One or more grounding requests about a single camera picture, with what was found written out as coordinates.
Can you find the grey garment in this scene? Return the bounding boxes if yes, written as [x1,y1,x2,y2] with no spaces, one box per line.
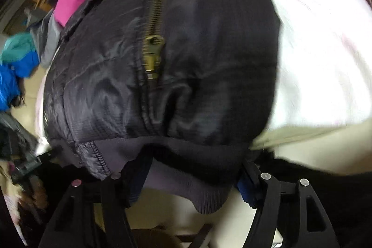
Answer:
[29,11,64,68]

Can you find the white blanket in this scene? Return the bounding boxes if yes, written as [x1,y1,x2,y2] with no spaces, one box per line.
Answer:
[35,0,372,155]

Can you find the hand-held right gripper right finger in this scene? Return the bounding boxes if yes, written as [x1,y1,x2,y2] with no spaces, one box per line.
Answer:
[235,159,340,248]

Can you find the blue jacket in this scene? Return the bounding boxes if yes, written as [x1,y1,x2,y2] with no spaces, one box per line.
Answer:
[0,52,40,112]

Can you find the dark quilted zip jacket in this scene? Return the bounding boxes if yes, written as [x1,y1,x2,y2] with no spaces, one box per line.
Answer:
[42,0,284,215]

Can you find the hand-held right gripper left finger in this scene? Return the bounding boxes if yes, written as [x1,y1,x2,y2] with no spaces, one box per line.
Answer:
[42,155,154,248]

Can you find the teal jacket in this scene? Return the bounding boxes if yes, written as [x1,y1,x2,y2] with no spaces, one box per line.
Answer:
[0,32,35,63]

